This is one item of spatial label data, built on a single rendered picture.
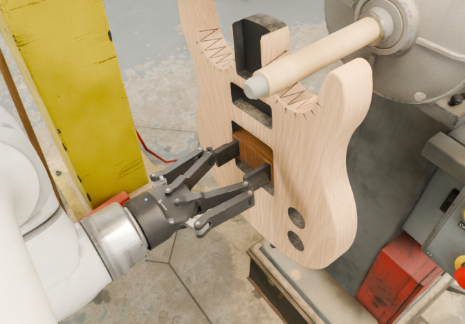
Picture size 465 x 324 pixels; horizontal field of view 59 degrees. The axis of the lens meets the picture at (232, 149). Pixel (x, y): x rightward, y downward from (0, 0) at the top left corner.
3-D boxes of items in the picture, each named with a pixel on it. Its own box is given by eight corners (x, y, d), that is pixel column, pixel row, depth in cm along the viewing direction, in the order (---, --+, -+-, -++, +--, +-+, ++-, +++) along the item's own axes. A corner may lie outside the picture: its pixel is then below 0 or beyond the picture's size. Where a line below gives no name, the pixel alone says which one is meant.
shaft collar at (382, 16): (360, 12, 55) (387, 1, 51) (371, 45, 56) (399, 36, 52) (349, 17, 54) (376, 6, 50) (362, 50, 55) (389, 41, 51)
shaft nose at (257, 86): (252, 76, 46) (262, 72, 44) (260, 95, 46) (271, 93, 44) (237, 83, 45) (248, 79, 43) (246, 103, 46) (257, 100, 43)
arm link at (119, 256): (120, 293, 54) (159, 267, 56) (99, 252, 48) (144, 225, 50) (93, 249, 59) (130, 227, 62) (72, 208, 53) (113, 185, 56)
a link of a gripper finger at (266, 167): (242, 176, 59) (245, 178, 59) (279, 154, 62) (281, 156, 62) (243, 190, 61) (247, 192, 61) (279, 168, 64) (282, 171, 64)
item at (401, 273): (404, 252, 134) (448, 186, 107) (437, 281, 128) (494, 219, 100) (353, 298, 124) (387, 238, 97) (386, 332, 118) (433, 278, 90)
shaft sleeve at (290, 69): (356, 21, 53) (374, 13, 51) (364, 44, 54) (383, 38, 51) (248, 73, 46) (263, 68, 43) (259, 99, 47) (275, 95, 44)
